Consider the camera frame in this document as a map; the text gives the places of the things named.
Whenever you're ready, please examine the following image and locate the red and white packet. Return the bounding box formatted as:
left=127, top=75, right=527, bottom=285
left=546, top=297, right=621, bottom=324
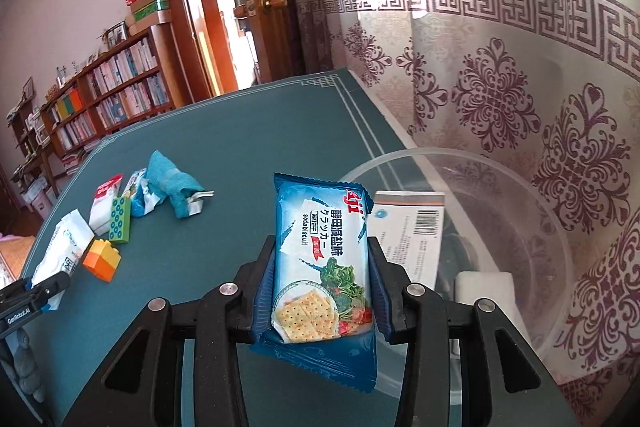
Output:
left=89, top=174, right=124, bottom=237

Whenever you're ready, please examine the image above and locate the wooden door frame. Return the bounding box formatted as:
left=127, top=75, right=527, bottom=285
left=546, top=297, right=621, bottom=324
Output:
left=156, top=0, right=241, bottom=105

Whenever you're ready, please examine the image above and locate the small wooden shelf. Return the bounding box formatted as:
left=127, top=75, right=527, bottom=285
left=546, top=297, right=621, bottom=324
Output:
left=7, top=77, right=56, bottom=208

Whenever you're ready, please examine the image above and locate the green building block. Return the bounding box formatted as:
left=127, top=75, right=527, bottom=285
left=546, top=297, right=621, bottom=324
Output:
left=108, top=196, right=132, bottom=244

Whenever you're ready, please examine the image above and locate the patterned sheer curtain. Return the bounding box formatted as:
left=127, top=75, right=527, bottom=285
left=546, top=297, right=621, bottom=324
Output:
left=295, top=0, right=640, bottom=423

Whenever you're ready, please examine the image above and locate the blue soda biscuit packet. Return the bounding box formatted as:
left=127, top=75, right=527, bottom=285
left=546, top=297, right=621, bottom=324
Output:
left=250, top=173, right=378, bottom=394

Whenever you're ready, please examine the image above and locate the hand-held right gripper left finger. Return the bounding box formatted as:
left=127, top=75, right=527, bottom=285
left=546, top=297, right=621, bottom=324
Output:
left=62, top=234, right=278, bottom=427

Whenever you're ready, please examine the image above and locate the white box with barcode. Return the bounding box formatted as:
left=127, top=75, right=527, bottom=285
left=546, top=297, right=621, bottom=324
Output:
left=367, top=191, right=446, bottom=290

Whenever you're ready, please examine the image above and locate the white foam block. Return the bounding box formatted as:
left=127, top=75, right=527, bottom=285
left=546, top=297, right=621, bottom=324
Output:
left=452, top=271, right=523, bottom=328

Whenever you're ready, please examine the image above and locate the wooden bookshelf with books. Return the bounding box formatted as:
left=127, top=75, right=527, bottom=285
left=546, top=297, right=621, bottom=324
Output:
left=40, top=27, right=193, bottom=158

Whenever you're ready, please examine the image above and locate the photo frame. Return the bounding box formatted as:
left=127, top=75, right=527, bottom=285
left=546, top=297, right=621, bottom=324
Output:
left=102, top=22, right=129, bottom=48

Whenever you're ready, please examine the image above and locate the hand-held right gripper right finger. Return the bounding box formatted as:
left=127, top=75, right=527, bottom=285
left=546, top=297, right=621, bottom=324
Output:
left=367, top=234, right=583, bottom=427

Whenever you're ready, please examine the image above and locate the orange and yellow building block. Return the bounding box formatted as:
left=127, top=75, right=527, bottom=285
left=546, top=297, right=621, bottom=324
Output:
left=82, top=238, right=122, bottom=284

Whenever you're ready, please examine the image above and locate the white storage bin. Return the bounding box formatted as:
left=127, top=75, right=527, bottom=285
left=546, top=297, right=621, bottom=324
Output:
left=22, top=186, right=57, bottom=214

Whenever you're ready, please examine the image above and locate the bed with bamboo mat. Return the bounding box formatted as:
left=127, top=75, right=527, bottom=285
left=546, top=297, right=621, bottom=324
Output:
left=0, top=232, right=36, bottom=288

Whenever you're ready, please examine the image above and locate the blue and white wrapper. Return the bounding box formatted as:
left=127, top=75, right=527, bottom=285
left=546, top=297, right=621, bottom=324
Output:
left=122, top=168, right=166, bottom=218

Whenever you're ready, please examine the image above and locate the white plastic packet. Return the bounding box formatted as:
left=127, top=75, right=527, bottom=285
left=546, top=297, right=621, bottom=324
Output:
left=31, top=210, right=96, bottom=312

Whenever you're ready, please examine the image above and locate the teal folded cloth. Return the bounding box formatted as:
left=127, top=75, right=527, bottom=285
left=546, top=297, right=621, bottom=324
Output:
left=146, top=150, right=215, bottom=220

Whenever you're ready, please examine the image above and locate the clear plastic basin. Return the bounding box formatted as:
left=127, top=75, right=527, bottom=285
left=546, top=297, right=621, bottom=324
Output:
left=337, top=148, right=576, bottom=408

